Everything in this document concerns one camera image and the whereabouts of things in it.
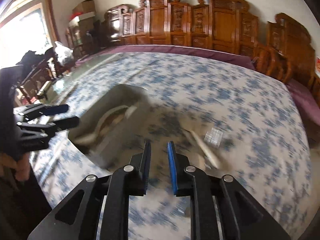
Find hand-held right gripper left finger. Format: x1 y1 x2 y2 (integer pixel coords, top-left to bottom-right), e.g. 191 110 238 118
27 140 152 240

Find person's left hand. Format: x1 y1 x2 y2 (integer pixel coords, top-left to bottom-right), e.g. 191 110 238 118
0 152 32 182

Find dark wooden chair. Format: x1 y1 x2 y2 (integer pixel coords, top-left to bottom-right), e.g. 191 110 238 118
15 52 63 105

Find blue floral tablecloth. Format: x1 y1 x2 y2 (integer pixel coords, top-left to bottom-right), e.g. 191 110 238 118
29 52 313 240

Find stacked cardboard boxes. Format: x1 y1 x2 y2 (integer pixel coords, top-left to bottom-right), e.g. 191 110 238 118
69 12 95 28

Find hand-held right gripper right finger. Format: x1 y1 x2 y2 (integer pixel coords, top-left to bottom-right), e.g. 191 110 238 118
167 140 292 240

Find purple armchair cushion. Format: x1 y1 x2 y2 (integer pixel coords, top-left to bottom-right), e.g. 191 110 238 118
286 79 320 130

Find carved wooden sofa bench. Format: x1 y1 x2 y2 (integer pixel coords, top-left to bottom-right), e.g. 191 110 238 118
100 0 293 80

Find white plastic bag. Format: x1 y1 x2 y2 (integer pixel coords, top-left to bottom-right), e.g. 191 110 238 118
54 41 75 64

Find carved wooden armchair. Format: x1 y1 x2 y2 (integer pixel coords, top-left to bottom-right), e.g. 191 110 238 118
266 12 320 98

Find purple bench cushion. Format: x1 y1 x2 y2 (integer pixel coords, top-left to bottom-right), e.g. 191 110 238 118
75 44 255 70

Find metal fork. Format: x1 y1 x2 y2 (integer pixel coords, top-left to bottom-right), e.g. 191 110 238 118
204 127 223 146

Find rectangular metal tray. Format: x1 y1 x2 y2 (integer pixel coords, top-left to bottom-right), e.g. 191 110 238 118
67 84 150 170

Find brown cardboard box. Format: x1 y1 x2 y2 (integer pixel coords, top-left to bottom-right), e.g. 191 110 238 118
72 0 95 15

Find black cloth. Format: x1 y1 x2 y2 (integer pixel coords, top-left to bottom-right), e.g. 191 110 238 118
15 51 42 68

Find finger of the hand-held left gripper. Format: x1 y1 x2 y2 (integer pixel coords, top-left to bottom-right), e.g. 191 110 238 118
16 116 80 153
14 104 69 117

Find wooden framed window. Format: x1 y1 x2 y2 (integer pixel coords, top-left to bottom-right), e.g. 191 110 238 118
0 0 59 69

